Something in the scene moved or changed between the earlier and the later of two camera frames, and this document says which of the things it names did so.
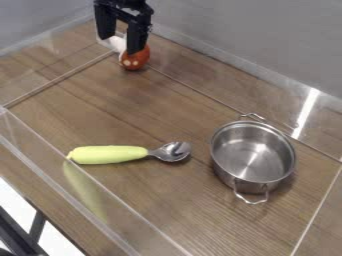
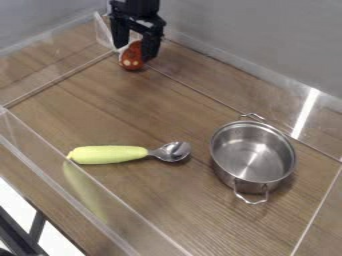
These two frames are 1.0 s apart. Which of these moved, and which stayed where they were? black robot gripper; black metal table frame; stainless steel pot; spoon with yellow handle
Moved: black robot gripper
Stayed: spoon with yellow handle; stainless steel pot; black metal table frame
